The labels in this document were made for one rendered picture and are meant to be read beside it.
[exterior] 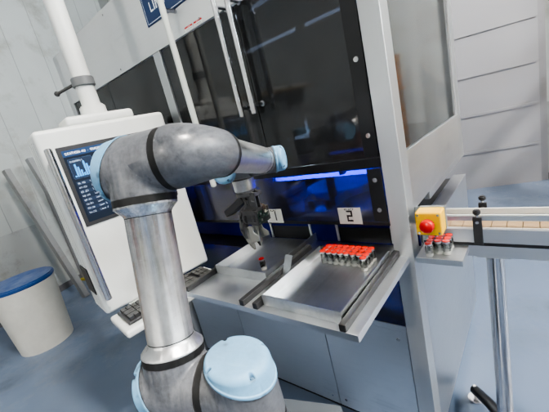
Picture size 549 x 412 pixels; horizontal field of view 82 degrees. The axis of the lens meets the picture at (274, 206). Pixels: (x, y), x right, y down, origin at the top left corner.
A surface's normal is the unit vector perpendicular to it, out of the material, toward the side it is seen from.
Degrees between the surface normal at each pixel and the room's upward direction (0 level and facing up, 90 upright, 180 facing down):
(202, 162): 106
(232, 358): 7
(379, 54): 90
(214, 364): 7
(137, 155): 71
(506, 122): 90
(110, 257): 90
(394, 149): 90
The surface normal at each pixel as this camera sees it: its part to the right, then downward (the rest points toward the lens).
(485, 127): -0.34, 0.32
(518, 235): -0.60, 0.34
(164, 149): -0.04, 0.00
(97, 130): 0.68, 0.03
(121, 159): -0.29, -0.02
